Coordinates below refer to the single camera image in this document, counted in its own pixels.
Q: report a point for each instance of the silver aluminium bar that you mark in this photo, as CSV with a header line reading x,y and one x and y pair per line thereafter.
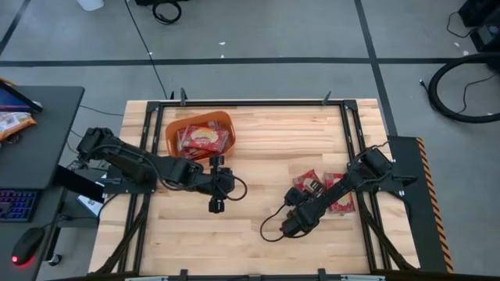
x,y
146,278
363,278

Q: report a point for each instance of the black desk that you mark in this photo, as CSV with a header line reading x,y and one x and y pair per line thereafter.
x,y
39,156

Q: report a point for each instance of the black equipment case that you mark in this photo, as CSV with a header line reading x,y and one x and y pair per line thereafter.
x,y
486,31

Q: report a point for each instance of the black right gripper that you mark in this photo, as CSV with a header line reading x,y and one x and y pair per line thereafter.
x,y
306,214

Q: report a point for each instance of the orange snack bag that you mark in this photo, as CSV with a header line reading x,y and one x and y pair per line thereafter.
x,y
13,123

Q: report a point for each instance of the black backlit keyboard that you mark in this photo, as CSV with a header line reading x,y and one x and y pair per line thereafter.
x,y
15,205

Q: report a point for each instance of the white paper sheet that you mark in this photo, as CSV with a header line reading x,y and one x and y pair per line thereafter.
x,y
90,205

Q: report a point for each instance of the black aluminium table frame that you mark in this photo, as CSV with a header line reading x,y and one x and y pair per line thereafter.
x,y
250,103

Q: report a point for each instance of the orange plastic basket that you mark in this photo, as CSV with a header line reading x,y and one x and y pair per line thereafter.
x,y
195,116

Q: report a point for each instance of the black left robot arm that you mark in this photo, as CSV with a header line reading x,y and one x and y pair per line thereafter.
x,y
129,160

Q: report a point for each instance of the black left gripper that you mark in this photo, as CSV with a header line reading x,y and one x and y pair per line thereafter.
x,y
218,182

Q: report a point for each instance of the white bucket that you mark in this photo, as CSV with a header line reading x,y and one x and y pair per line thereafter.
x,y
90,4

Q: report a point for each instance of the black flat panel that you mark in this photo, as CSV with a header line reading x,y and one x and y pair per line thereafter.
x,y
80,183

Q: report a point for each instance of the black computer mouse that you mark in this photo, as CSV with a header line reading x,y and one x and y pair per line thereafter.
x,y
27,244

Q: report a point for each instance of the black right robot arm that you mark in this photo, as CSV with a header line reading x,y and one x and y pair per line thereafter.
x,y
351,179

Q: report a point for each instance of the red popcorn bag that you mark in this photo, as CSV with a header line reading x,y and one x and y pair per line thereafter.
x,y
179,140
306,181
199,155
343,203
205,138

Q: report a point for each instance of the black tablet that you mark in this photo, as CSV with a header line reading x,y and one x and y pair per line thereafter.
x,y
11,99

